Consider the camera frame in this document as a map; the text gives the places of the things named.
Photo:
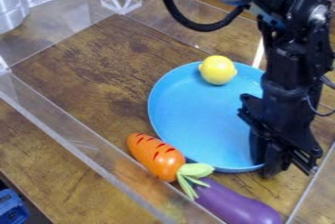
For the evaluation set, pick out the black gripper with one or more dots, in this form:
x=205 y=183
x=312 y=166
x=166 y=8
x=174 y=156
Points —
x=279 y=118

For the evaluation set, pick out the blue round plastic tray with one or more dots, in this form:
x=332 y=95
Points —
x=194 y=116

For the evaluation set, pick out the yellow toy lemon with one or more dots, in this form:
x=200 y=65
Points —
x=217 y=70

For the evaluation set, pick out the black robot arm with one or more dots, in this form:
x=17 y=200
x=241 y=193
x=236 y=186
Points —
x=295 y=27

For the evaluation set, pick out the purple toy eggplant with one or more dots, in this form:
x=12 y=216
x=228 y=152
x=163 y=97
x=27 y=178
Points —
x=234 y=208

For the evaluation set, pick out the orange toy carrot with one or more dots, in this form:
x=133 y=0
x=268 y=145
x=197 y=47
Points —
x=166 y=163

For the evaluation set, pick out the blue plastic object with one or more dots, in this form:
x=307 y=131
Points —
x=13 y=211

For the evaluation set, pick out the clear acrylic enclosure wall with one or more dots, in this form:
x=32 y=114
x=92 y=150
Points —
x=82 y=61

